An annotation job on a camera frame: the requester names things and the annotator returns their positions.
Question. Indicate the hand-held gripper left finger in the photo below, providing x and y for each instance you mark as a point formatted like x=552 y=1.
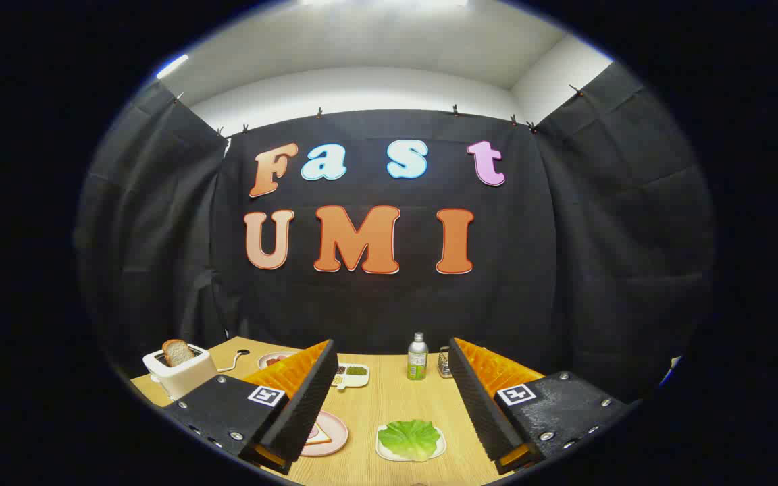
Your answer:
x=308 y=398

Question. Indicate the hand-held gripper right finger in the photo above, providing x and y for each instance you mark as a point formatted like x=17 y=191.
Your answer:
x=480 y=398

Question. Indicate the green lettuce leaf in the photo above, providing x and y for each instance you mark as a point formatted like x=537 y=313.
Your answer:
x=409 y=437

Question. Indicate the toasted bread slice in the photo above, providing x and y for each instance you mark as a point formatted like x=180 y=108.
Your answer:
x=176 y=352

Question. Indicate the white bread slice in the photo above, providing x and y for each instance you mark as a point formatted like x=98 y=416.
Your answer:
x=321 y=439

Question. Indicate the pink plate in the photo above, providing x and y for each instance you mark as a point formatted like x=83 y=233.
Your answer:
x=336 y=432

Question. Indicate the white round plate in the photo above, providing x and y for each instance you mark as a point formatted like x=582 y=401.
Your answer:
x=282 y=355

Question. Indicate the white divided dish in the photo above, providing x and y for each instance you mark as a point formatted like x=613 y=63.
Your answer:
x=356 y=382

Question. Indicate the pile of green beans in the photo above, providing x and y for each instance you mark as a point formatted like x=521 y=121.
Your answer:
x=356 y=370

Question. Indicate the silver bottle with green label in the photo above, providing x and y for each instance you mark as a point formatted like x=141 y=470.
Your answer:
x=417 y=358

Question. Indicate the white square plate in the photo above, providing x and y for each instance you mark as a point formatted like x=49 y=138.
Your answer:
x=384 y=451

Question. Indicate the black backdrop cloth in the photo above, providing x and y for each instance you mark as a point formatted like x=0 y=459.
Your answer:
x=375 y=304

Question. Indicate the white toaster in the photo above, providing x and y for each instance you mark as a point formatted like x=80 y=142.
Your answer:
x=186 y=379

